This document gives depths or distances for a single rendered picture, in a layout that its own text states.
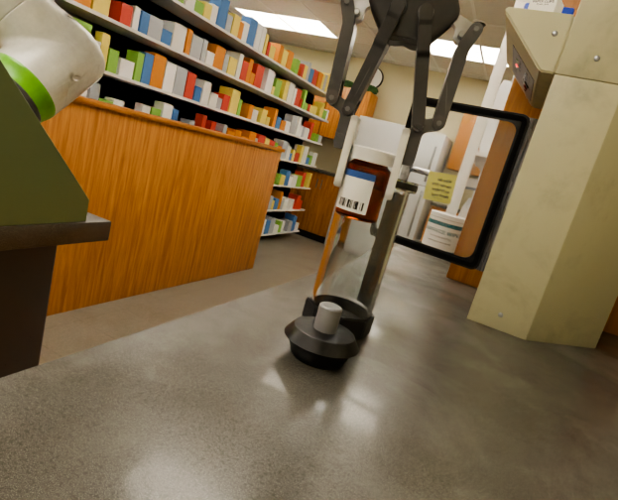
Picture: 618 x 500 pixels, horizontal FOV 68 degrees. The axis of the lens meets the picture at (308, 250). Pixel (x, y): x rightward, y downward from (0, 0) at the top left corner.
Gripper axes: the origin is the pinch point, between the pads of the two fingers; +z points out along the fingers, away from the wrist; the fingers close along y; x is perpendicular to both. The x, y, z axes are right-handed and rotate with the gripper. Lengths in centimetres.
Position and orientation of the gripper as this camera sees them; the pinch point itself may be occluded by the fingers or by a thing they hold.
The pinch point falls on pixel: (371, 160)
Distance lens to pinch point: 47.0
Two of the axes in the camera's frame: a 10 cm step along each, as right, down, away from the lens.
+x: -1.7, 1.7, -9.7
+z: -2.4, 9.5, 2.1
